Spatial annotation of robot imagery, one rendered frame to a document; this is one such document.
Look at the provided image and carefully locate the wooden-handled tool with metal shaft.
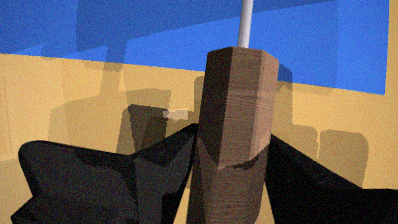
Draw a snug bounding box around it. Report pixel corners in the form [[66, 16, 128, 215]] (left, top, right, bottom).
[[185, 0, 279, 224]]

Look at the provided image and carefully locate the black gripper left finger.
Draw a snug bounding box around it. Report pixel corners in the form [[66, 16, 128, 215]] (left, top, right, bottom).
[[18, 123, 198, 224]]

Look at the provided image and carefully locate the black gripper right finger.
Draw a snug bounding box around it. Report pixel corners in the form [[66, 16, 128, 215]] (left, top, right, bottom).
[[264, 134, 398, 224]]

